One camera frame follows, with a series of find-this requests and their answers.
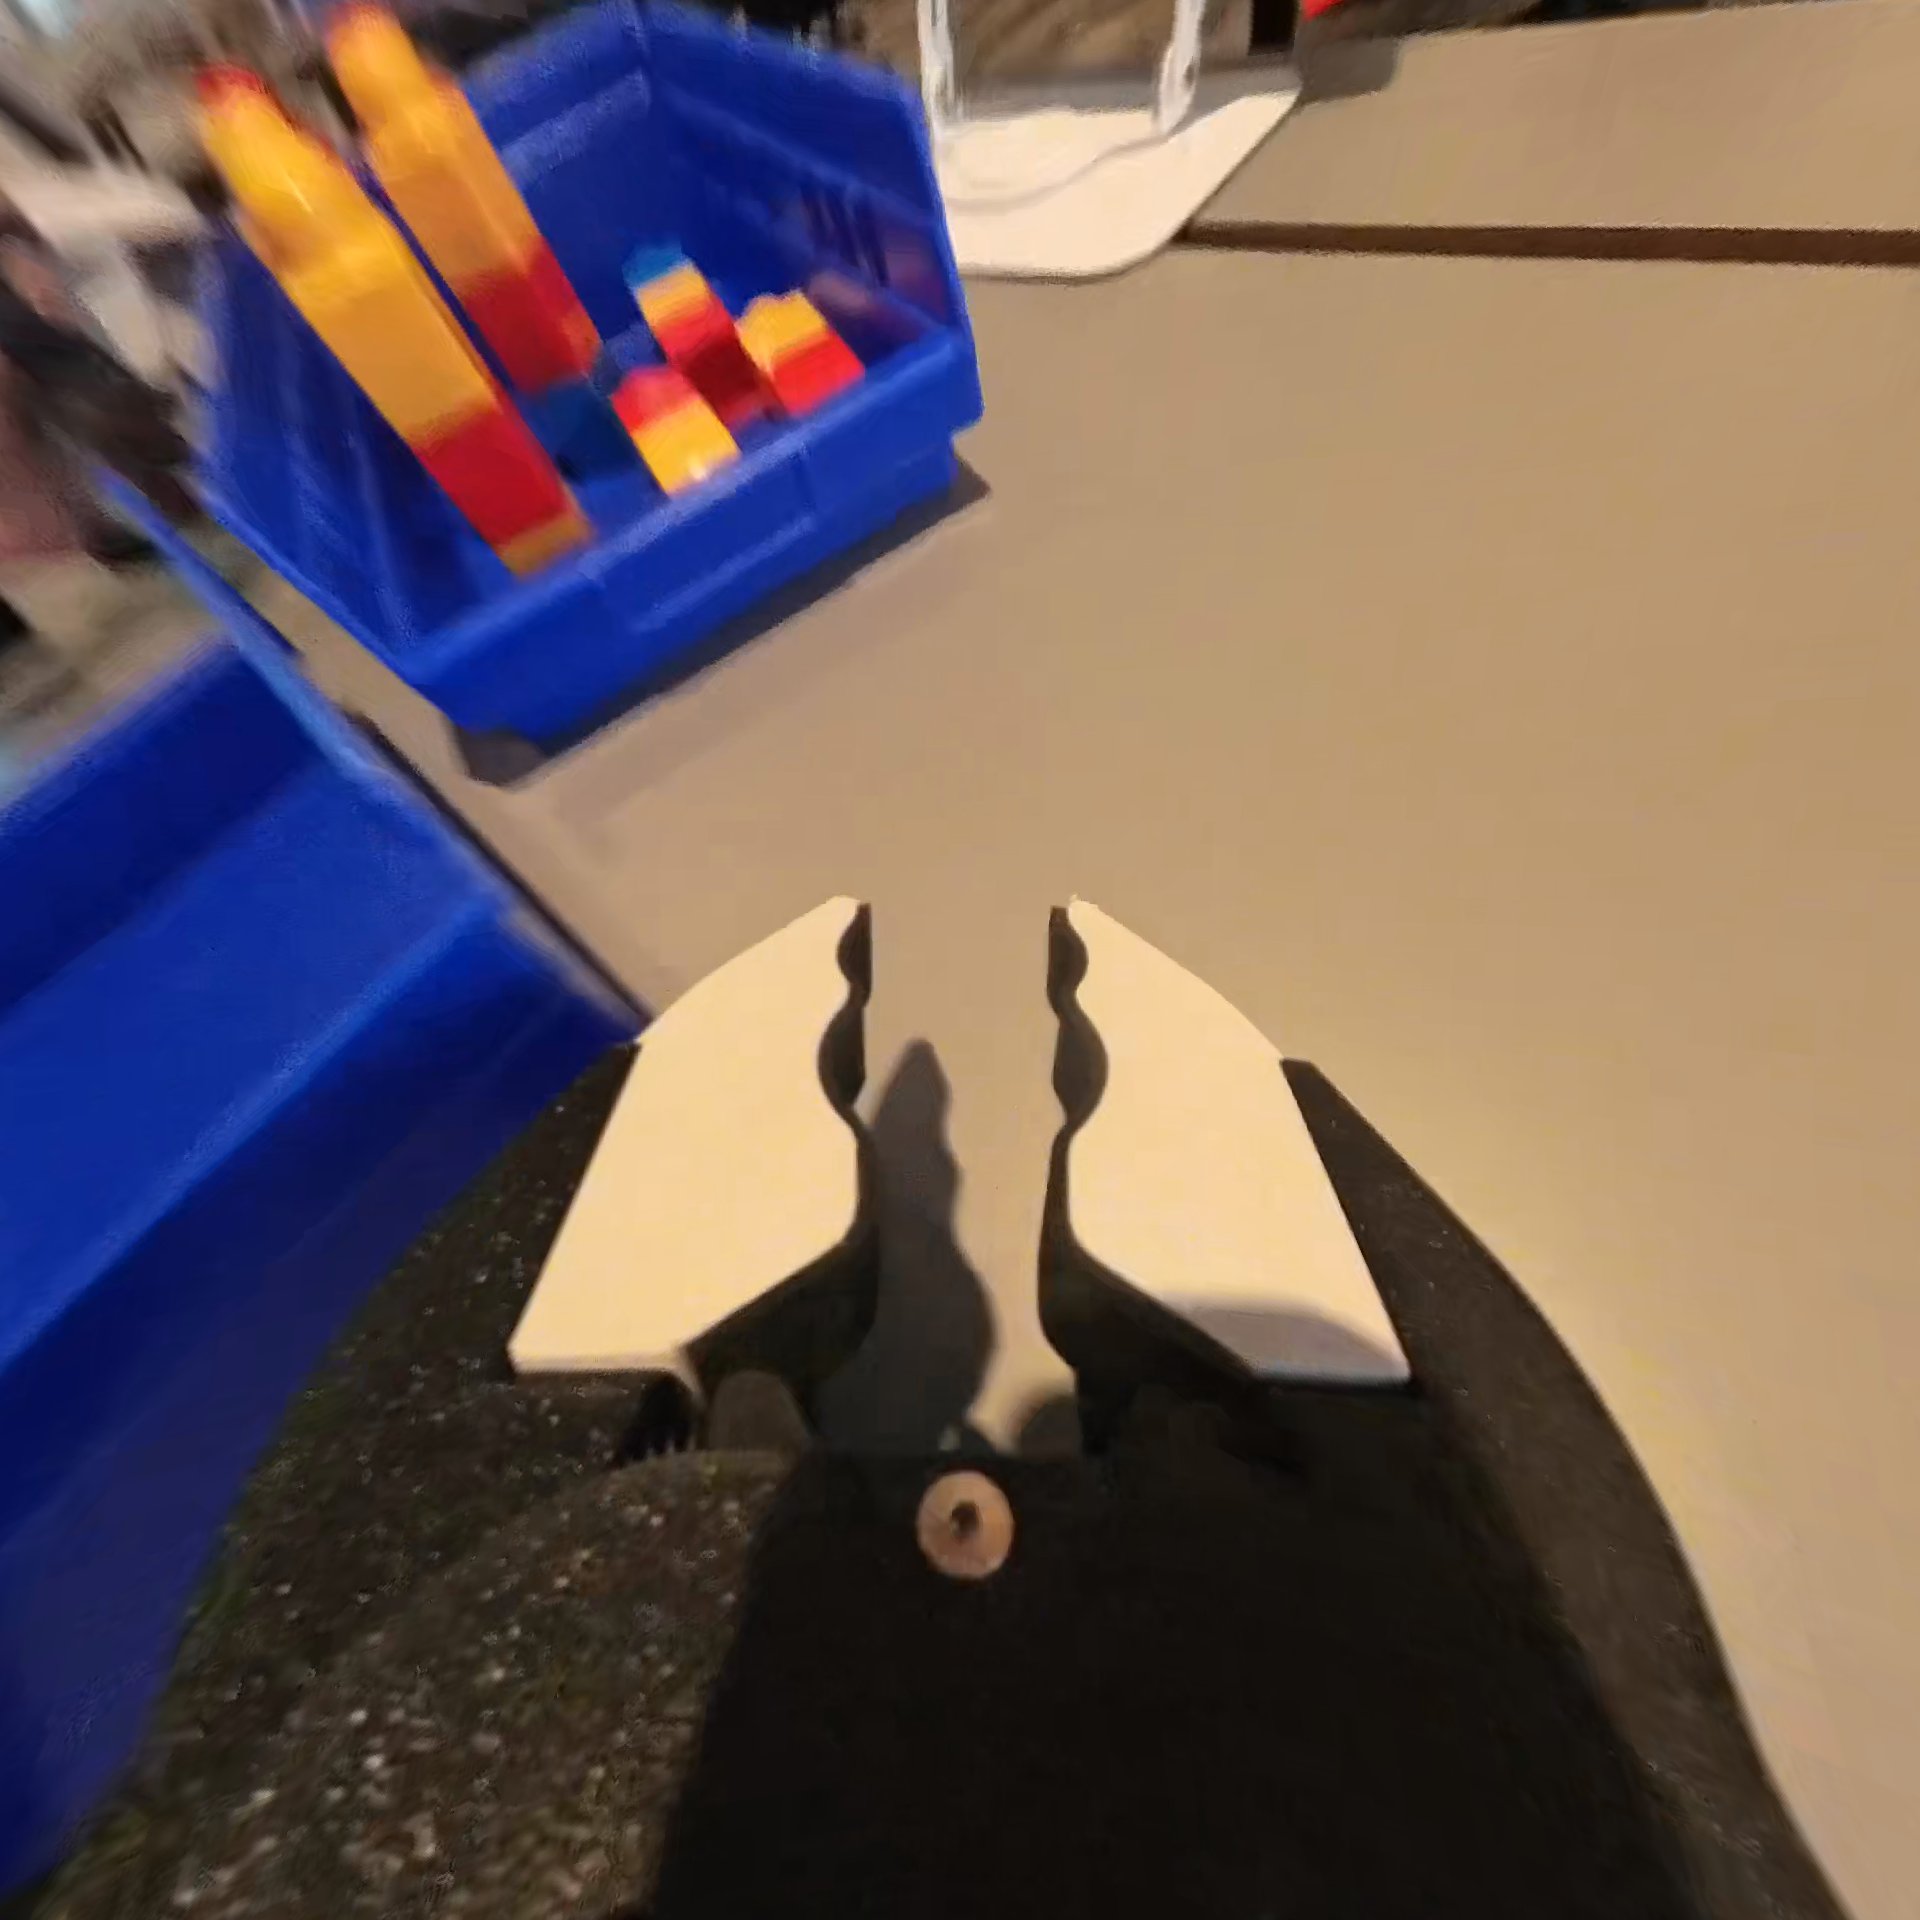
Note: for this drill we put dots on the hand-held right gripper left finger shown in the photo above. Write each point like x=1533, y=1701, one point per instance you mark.
x=705, y=1185

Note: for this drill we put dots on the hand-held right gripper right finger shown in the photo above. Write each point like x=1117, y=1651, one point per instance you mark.
x=1215, y=1200

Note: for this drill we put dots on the blue plastic bin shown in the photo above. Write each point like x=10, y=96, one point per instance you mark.
x=722, y=600

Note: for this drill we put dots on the pile of mega block stacks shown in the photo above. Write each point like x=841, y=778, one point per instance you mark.
x=375, y=330

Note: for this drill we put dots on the nested blue plastic bins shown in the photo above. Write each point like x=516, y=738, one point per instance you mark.
x=226, y=1125

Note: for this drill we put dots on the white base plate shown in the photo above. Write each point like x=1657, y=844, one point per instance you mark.
x=1095, y=210

